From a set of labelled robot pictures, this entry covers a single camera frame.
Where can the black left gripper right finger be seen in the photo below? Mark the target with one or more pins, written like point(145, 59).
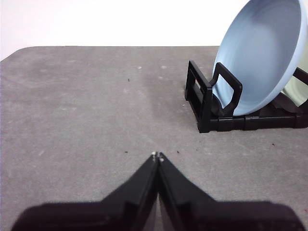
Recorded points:
point(175, 187)

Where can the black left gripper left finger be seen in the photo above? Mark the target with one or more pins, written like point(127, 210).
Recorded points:
point(142, 187)

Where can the green round plate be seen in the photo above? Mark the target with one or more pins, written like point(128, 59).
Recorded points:
point(296, 91)

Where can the blue round plate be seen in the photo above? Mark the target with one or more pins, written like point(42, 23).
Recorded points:
point(260, 48)

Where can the black plastic plate rack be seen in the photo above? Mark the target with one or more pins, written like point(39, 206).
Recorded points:
point(204, 110)

